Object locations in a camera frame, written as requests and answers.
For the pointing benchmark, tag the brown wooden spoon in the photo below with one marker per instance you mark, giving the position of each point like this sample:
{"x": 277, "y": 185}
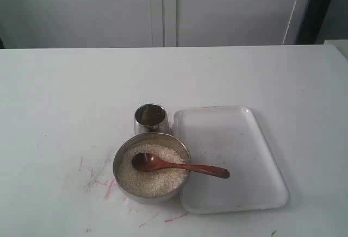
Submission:
{"x": 147, "y": 162}

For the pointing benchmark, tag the small steel cup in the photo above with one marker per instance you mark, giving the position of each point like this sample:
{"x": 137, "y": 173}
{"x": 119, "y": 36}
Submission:
{"x": 151, "y": 118}

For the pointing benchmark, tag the large steel rice bowl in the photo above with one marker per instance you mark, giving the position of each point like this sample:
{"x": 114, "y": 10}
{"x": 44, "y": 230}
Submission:
{"x": 157, "y": 139}

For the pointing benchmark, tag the white uncooked rice grains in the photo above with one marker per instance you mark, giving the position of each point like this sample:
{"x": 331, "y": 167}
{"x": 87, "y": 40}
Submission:
{"x": 155, "y": 183}

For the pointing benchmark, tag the white rectangular plastic tray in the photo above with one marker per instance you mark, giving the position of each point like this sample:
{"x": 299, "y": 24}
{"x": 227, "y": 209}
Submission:
{"x": 228, "y": 137}

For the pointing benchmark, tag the white cabinet doors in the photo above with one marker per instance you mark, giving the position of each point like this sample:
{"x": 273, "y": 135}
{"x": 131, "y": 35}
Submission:
{"x": 149, "y": 23}

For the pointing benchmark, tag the dark vertical post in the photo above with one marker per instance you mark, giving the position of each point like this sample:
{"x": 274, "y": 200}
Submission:
{"x": 312, "y": 21}

